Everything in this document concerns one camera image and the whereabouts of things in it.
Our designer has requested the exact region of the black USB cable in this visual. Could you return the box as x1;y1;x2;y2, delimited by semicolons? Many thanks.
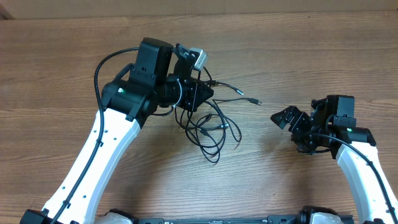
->
174;96;263;165

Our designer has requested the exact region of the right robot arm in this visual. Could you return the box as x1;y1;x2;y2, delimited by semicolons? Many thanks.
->
271;95;397;223

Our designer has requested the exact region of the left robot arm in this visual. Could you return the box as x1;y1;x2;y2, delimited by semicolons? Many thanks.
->
21;37;214;223

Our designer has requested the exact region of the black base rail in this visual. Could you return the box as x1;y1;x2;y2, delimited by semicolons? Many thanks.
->
132;215;301;224

